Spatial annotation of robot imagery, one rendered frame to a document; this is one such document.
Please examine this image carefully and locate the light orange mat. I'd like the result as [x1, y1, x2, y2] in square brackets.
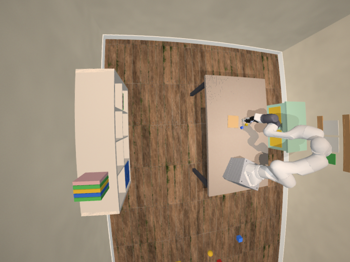
[228, 115, 238, 128]

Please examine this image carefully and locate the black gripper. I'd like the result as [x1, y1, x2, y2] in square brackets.
[242, 116, 258, 123]

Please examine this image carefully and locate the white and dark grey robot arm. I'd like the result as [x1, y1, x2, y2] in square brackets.
[244, 113, 332, 188]

